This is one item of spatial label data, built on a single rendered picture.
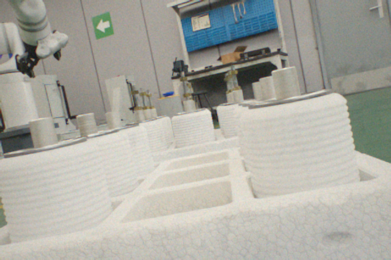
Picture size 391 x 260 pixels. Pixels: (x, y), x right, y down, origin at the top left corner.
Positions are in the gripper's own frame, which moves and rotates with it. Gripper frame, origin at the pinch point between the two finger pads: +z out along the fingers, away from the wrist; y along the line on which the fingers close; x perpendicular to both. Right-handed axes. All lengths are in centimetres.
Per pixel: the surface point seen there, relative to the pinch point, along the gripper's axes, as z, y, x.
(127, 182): -53, 24, 52
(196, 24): 352, -346, -128
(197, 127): -24, -4, 49
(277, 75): -72, 12, 58
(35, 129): -63, 28, 44
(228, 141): -27, -5, 56
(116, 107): 302, -130, -90
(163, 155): -22, 6, 48
